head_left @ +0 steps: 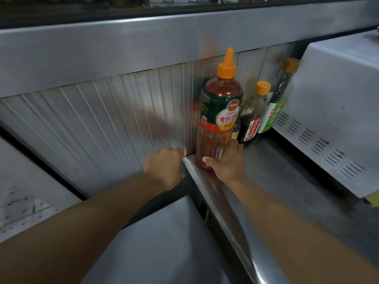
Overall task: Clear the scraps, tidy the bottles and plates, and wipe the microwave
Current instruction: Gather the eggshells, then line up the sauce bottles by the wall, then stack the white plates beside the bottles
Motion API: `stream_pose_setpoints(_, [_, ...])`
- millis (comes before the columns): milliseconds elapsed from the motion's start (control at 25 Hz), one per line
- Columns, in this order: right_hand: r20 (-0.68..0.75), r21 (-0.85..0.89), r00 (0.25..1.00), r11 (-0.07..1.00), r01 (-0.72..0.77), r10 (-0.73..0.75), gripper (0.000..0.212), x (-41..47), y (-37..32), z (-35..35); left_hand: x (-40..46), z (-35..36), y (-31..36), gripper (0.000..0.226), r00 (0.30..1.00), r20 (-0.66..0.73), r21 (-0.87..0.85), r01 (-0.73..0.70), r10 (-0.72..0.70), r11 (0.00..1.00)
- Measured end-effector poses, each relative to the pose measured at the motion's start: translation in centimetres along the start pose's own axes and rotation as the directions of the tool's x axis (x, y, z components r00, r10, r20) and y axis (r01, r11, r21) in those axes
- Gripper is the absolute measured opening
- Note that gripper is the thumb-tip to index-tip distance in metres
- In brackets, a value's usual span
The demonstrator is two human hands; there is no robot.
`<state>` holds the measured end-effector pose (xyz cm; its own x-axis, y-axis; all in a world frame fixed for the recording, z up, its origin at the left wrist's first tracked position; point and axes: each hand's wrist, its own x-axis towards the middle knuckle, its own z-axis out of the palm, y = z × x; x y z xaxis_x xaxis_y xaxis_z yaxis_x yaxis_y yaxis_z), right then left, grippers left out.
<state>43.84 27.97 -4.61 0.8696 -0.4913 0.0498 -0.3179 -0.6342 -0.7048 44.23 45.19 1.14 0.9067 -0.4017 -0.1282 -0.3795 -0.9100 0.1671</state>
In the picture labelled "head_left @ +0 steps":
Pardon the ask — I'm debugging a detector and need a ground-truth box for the person's left hand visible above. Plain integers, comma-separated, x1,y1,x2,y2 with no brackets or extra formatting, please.
143,148,186,191

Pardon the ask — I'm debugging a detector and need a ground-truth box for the person's right hand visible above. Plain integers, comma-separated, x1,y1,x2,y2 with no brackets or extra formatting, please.
202,138,246,184

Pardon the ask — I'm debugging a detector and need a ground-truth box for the dark sauce bottle orange cap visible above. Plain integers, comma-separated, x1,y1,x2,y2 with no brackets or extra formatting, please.
238,80,272,145

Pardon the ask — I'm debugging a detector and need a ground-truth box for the large ketchup bottle orange cap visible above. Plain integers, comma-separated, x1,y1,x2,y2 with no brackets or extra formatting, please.
195,47,244,170

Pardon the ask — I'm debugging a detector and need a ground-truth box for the clear bottle green label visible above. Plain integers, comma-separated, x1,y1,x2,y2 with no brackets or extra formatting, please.
257,57,301,134

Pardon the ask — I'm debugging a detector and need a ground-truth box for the white microwave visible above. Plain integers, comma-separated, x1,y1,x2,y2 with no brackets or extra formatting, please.
272,29,379,207

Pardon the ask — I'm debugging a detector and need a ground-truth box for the person's left forearm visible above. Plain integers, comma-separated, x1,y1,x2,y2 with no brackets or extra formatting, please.
0,171,168,284

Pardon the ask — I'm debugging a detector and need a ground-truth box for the stainless steel table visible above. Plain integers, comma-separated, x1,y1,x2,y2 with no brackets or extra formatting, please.
182,131,379,284

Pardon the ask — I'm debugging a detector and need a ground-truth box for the low grey cabinet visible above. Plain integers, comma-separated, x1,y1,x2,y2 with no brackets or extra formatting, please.
81,195,235,284

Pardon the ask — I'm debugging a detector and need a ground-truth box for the glass window aluminium frame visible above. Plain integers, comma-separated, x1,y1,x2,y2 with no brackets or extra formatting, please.
0,0,379,99

